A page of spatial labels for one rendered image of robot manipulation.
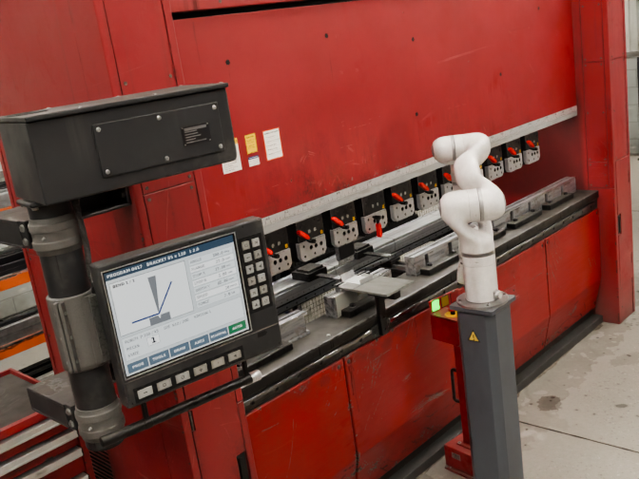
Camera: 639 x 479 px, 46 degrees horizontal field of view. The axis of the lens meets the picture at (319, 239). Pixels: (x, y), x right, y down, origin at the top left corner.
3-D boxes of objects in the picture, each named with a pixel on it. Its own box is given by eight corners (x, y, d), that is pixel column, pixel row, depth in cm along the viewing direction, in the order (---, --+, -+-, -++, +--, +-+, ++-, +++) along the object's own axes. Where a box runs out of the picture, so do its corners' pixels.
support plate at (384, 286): (387, 296, 301) (386, 295, 301) (338, 289, 319) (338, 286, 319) (414, 282, 313) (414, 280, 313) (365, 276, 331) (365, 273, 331)
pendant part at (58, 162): (106, 473, 179) (19, 117, 157) (71, 439, 199) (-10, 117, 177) (281, 392, 207) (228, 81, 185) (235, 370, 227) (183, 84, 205)
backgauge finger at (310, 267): (334, 286, 324) (333, 276, 323) (292, 279, 342) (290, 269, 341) (352, 277, 332) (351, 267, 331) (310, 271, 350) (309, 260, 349)
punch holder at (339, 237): (336, 248, 312) (330, 209, 307) (320, 246, 317) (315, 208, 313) (358, 238, 322) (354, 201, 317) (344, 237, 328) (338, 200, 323)
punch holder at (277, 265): (264, 279, 284) (258, 238, 280) (250, 277, 290) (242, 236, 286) (293, 267, 295) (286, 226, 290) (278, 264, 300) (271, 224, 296)
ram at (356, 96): (182, 266, 257) (133, 24, 236) (167, 263, 262) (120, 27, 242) (577, 115, 460) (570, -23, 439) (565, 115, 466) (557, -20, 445)
